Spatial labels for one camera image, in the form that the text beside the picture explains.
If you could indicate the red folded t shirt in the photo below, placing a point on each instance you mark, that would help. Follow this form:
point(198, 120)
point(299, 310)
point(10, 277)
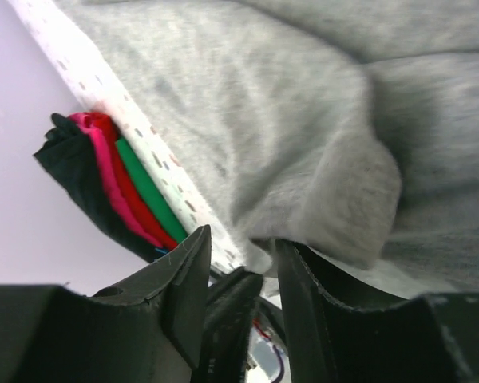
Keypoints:
point(100, 122)

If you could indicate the pink folded t shirt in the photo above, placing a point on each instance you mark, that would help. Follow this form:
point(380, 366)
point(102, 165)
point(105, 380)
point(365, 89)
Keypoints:
point(108, 177)

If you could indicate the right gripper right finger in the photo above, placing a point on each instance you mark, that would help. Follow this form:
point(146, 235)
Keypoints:
point(339, 329)

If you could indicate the green folded t shirt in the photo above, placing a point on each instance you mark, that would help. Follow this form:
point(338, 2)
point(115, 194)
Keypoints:
point(150, 194)

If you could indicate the grey t shirt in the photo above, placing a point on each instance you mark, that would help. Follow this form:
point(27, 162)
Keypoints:
point(351, 127)

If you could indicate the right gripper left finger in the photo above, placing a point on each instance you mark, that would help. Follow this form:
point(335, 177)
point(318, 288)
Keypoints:
point(147, 327)

